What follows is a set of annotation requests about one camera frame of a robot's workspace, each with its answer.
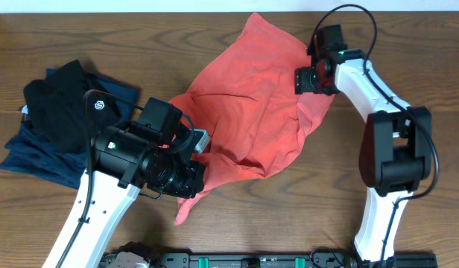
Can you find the red t-shirt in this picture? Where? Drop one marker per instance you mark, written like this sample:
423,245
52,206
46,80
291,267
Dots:
246,101

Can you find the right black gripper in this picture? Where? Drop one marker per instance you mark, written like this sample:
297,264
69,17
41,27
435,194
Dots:
302,83

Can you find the navy folded shirt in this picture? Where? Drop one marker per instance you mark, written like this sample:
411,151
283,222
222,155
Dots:
32,154

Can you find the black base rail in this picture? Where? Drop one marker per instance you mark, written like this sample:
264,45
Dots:
138,255

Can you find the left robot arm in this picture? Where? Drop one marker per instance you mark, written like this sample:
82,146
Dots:
111,181

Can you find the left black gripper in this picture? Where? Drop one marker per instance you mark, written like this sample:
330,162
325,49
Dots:
194,178

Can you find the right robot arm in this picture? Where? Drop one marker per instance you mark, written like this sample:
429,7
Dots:
395,154

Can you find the black folded polo shirt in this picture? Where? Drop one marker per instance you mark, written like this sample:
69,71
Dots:
55,106

